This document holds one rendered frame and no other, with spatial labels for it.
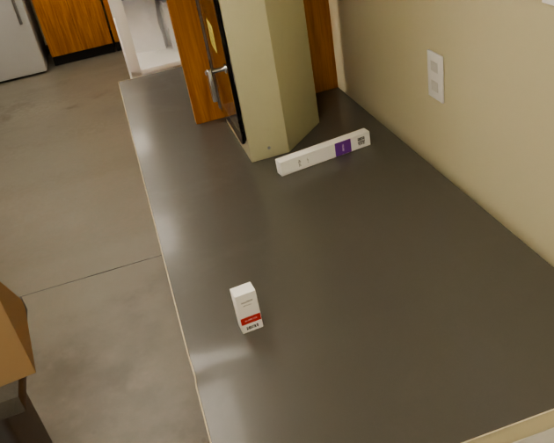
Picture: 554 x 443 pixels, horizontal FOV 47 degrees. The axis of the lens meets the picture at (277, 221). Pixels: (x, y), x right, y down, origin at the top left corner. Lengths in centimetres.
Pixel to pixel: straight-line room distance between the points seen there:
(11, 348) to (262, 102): 89
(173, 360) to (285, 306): 142
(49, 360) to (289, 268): 170
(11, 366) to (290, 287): 54
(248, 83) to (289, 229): 44
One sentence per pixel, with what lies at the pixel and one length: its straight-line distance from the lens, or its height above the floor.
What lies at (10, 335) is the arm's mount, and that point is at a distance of 125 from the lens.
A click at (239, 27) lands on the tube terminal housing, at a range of 167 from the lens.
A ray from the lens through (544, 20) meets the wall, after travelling 123.
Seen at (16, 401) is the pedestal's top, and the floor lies 93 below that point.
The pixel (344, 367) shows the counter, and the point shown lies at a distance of 112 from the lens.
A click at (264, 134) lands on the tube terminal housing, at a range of 177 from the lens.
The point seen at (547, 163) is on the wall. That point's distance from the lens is 130.
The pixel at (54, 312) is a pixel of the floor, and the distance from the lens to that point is 313.
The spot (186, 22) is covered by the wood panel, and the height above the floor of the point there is 126.
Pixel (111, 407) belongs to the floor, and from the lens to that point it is 255.
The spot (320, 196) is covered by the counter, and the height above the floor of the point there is 94.
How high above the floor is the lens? 174
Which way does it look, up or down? 32 degrees down
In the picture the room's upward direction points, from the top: 11 degrees counter-clockwise
